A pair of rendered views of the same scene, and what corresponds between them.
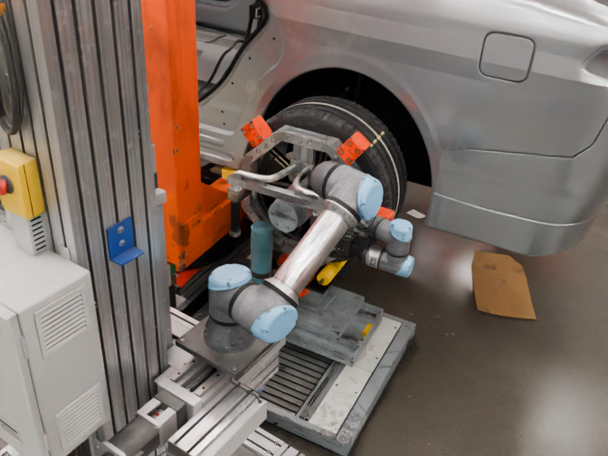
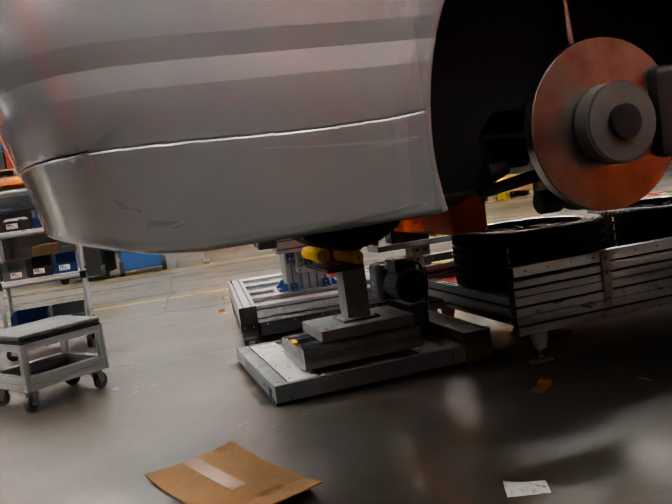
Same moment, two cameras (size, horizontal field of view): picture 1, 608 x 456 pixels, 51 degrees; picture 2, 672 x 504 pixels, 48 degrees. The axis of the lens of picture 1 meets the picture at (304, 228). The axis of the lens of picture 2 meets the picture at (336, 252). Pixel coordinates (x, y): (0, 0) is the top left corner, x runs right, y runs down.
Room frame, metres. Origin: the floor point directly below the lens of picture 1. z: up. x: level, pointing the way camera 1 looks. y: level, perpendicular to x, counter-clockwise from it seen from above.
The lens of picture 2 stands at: (4.68, -2.21, 0.82)
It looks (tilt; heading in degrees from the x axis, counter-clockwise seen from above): 6 degrees down; 138
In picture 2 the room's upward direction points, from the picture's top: 8 degrees counter-clockwise
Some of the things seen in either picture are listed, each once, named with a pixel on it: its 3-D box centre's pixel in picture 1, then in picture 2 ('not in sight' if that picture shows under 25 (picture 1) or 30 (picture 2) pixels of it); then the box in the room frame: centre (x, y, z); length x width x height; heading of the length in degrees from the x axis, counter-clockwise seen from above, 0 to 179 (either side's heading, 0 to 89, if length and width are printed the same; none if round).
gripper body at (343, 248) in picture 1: (353, 247); not in sight; (1.85, -0.17, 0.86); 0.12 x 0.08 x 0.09; 65
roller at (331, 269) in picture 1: (335, 264); (315, 254); (2.24, -0.14, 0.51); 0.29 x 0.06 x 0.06; 155
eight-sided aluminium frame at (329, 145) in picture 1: (304, 197); not in sight; (2.20, 0.01, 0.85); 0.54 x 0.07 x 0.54; 65
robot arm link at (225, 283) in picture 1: (231, 291); not in sight; (1.40, 0.19, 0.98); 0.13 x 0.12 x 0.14; 49
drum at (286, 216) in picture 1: (295, 205); not in sight; (2.13, 0.04, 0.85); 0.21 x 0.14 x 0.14; 155
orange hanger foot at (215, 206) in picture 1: (221, 188); (438, 192); (2.50, 0.38, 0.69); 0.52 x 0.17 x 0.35; 155
